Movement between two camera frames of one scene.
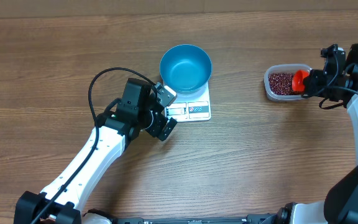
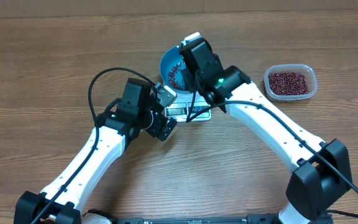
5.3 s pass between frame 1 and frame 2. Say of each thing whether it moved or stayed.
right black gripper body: moved
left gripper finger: stayed
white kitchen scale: stayed
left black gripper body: stayed
